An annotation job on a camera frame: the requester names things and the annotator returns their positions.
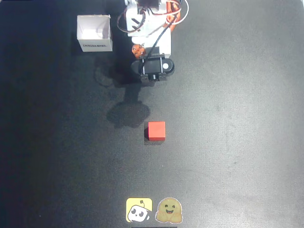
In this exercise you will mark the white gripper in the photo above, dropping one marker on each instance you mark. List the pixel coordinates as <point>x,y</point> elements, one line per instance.
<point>138,50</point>

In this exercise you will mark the black gripper-mounted camera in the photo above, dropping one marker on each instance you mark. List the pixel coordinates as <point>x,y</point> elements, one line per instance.
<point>153,67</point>

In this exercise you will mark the red cube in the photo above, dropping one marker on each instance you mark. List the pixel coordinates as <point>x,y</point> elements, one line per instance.
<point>156,130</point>

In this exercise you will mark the yellow robot mascot sticker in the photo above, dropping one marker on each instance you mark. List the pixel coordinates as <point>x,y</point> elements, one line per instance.
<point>139,210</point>

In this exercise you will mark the smiling hugging face sticker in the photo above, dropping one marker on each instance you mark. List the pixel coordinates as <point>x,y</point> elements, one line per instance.
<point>169,210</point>

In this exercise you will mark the white cardboard box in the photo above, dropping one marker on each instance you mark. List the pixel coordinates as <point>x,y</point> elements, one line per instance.
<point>94,33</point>

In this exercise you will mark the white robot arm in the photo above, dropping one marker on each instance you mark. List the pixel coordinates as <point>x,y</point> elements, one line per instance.
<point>152,22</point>

